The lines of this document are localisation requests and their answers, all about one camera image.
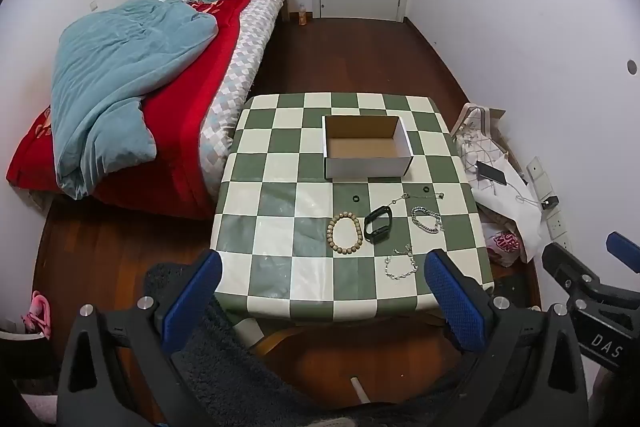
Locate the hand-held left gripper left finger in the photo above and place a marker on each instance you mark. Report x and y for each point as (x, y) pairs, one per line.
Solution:
(192, 292)

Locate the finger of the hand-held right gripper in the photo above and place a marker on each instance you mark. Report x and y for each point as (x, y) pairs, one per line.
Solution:
(625, 249)
(567, 264)

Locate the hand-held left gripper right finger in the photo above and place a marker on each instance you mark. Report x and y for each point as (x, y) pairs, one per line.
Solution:
(455, 302)

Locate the black smart band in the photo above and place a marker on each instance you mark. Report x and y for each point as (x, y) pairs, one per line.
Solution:
(371, 232)

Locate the cardboard box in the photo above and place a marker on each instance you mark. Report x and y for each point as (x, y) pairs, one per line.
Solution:
(365, 149)

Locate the black charger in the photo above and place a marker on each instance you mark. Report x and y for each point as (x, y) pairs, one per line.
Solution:
(550, 203)

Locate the red printed plastic bag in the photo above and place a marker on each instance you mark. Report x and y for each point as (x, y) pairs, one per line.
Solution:
(505, 247)

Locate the white power strip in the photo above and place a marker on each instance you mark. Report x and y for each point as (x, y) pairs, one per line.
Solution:
(542, 177)

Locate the black smartphone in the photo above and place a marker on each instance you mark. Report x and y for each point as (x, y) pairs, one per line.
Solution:
(492, 173)

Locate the green checkered tablecloth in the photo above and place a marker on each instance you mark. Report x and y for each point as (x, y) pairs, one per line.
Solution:
(280, 207)

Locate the pink shoe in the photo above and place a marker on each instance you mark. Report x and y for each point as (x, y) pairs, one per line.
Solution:
(37, 314)

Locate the white patterned tote bag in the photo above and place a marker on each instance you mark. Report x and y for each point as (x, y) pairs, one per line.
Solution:
(472, 132)

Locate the bed with red cover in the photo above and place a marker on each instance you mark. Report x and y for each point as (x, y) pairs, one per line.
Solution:
(180, 117)

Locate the blue duvet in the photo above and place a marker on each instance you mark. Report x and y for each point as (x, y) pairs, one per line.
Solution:
(115, 77)

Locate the grey checkered mattress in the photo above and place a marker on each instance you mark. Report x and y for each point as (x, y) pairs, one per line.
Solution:
(240, 57)

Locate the orange drink bottle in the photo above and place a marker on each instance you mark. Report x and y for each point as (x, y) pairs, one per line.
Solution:
(302, 17)

